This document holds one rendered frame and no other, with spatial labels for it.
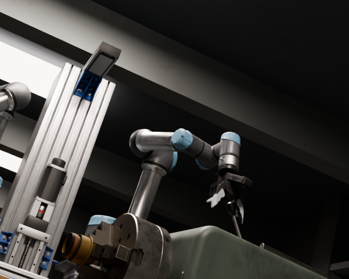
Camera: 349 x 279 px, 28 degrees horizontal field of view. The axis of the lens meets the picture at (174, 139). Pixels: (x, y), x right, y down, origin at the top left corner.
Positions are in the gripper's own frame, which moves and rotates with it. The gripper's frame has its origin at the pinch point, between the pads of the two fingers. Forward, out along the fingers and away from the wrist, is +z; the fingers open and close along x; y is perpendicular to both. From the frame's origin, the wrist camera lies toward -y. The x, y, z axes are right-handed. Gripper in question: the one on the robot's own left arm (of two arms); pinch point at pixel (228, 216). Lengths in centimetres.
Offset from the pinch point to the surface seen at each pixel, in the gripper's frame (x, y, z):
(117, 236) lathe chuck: 43.0, 2.9, 24.9
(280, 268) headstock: 1.6, -26.0, 26.9
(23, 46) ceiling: -9, 257, -237
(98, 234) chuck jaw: 47, 6, 25
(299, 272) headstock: -6.0, -27.6, 25.7
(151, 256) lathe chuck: 40, -11, 34
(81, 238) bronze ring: 55, 4, 30
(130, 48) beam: -37, 145, -188
